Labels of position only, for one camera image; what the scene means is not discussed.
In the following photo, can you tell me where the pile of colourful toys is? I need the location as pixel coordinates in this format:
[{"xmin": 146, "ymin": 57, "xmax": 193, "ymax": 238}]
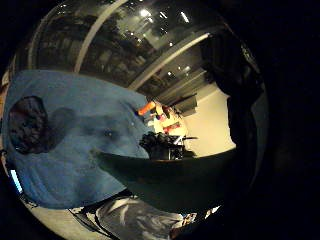
[{"xmin": 150, "ymin": 101, "xmax": 188, "ymax": 137}]

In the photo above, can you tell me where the ceiling lamp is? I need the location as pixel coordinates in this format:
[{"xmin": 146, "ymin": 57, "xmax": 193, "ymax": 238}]
[
  {"xmin": 139, "ymin": 8, "xmax": 153, "ymax": 20},
  {"xmin": 179, "ymin": 11, "xmax": 191, "ymax": 24}
]

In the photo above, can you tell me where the dark grey box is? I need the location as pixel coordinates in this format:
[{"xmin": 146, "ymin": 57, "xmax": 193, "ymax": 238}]
[{"xmin": 169, "ymin": 93, "xmax": 199, "ymax": 118}]

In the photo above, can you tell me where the orange tube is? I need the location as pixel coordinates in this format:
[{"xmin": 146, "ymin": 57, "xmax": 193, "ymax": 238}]
[{"xmin": 137, "ymin": 101, "xmax": 157, "ymax": 117}]

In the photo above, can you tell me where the light blue glowing strip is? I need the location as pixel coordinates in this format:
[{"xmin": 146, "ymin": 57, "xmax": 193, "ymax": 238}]
[{"xmin": 9, "ymin": 169, "xmax": 24, "ymax": 194}]

